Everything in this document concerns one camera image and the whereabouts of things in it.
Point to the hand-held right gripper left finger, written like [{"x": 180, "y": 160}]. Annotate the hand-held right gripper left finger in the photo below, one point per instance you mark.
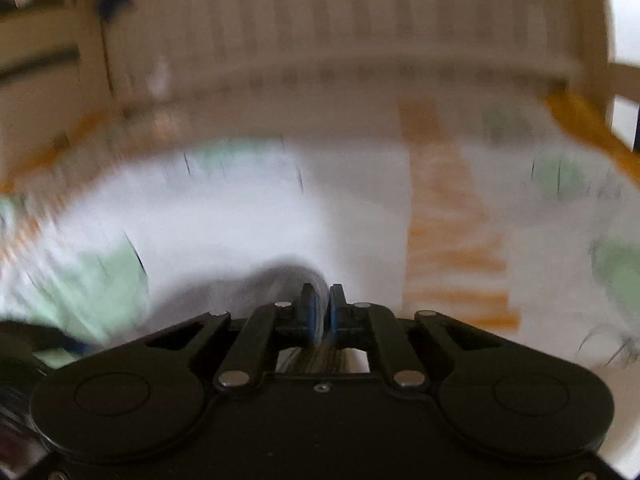
[{"x": 312, "y": 310}]

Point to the grey hooded sweater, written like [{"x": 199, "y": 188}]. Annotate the grey hooded sweater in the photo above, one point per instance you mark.
[{"x": 280, "y": 280}]

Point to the light wooden bed frame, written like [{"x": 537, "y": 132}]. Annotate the light wooden bed frame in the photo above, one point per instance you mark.
[{"x": 350, "y": 10}]

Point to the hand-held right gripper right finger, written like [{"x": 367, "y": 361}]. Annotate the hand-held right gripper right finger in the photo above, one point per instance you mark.
[{"x": 336, "y": 315}]

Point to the white leaf print duvet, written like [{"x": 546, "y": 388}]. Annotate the white leaf print duvet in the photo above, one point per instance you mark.
[{"x": 225, "y": 200}]

